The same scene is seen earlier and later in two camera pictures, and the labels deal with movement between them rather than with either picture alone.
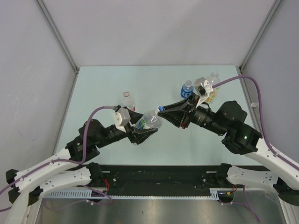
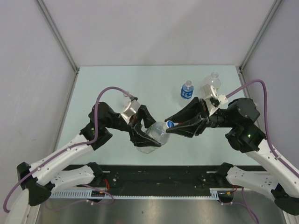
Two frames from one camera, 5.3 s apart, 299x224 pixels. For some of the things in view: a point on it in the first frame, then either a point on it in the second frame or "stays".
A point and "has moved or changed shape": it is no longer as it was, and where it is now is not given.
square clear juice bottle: (213, 80) stays
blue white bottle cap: (160, 108) → (170, 124)
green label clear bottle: (150, 120) has moved or changed shape
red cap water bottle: (128, 101) stays
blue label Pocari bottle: (187, 89) stays
